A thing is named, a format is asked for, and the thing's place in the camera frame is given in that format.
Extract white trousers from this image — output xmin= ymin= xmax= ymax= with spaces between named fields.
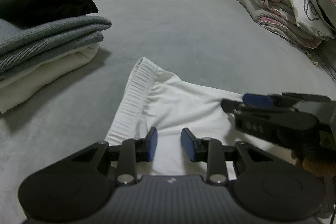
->
xmin=105 ymin=57 xmax=294 ymax=176

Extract person right hand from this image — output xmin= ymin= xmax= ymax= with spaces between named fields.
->
xmin=291 ymin=151 xmax=336 ymax=177

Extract grey bed sheet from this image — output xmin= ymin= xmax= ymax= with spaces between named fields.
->
xmin=1 ymin=0 xmax=335 ymax=223

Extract folded floral quilt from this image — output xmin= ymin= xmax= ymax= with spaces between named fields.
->
xmin=239 ymin=0 xmax=334 ymax=49

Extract white folded garment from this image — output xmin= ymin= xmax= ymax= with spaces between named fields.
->
xmin=1 ymin=43 xmax=99 ymax=114

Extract grey folded garment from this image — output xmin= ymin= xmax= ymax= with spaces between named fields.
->
xmin=1 ymin=16 xmax=112 ymax=81

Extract black folded garment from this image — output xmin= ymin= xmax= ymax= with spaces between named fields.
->
xmin=1 ymin=0 xmax=98 ymax=28

